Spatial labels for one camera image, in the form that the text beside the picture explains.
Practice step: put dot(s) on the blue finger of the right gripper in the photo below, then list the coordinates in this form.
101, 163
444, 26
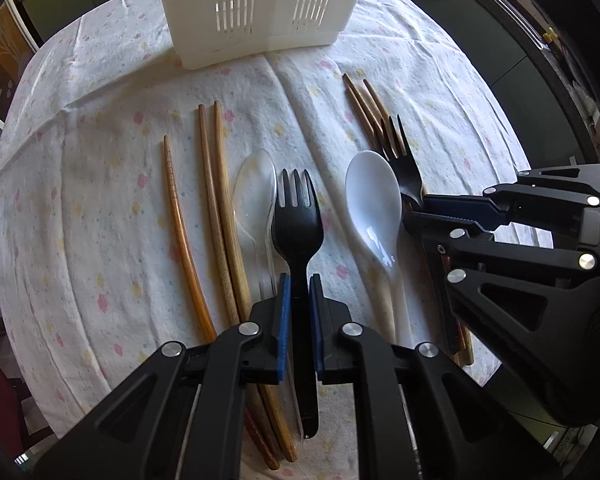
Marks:
419, 224
478, 209

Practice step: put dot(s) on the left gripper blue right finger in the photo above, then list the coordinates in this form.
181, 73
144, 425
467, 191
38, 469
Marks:
317, 304

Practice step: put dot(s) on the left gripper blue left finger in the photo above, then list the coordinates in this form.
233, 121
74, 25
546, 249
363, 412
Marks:
282, 322

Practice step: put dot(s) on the black plastic fork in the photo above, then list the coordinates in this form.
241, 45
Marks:
396, 150
297, 235

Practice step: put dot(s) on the white plastic spoon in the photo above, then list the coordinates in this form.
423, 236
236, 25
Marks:
374, 205

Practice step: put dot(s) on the tan wooden chopstick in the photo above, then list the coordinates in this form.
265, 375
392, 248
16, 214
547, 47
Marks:
380, 105

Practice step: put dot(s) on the reddish wooden chopstick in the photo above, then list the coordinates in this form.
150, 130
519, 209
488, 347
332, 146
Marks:
195, 292

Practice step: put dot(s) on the clear plastic spoon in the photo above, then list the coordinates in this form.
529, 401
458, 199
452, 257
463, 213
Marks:
253, 200

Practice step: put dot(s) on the white floral tablecloth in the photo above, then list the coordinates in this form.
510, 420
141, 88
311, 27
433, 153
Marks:
91, 280

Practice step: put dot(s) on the white plastic utensil basket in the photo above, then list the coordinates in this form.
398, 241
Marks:
208, 32

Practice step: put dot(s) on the green lower cabinets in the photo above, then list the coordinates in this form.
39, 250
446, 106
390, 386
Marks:
533, 80

